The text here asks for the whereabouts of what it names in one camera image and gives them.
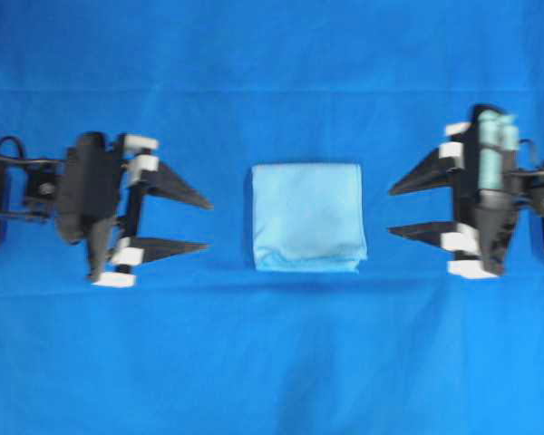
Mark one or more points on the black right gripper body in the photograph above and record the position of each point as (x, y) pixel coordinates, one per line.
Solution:
(482, 153)

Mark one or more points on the light blue towel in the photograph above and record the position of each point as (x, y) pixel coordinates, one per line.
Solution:
(308, 218)

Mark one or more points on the blue tablecloth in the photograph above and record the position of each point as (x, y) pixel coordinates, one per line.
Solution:
(206, 344)

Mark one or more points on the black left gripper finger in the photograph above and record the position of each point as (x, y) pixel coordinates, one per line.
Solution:
(157, 179)
(134, 251)

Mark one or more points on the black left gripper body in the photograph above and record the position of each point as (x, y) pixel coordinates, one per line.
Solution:
(95, 196)

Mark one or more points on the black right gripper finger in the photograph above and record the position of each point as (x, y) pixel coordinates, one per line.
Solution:
(450, 236)
(433, 171)

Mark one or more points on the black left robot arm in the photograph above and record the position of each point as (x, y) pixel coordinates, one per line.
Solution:
(13, 183)

